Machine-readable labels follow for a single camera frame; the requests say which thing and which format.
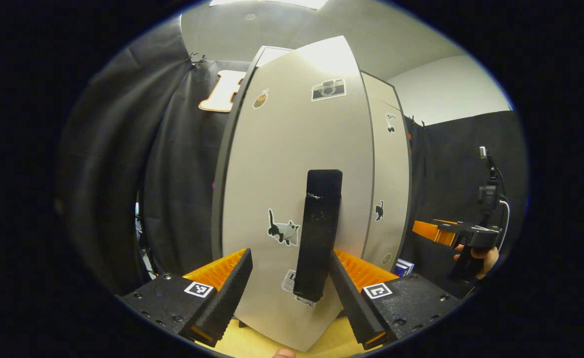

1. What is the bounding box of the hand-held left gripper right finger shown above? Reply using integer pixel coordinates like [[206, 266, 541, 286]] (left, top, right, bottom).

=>
[[329, 249, 464, 350]]

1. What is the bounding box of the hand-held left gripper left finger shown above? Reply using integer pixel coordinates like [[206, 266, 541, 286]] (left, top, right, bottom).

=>
[[118, 248, 253, 348]]

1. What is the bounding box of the black door handle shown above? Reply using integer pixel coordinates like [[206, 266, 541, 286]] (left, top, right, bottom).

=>
[[293, 170, 343, 303]]

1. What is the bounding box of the grey and white cabinet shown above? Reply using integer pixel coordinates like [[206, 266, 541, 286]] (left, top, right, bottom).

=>
[[211, 45, 295, 262]]

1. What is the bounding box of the black backdrop cloth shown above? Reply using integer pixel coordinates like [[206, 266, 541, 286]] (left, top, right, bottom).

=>
[[56, 15, 529, 299]]

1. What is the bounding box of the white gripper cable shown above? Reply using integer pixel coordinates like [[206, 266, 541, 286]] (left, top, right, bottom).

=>
[[496, 196, 511, 239]]

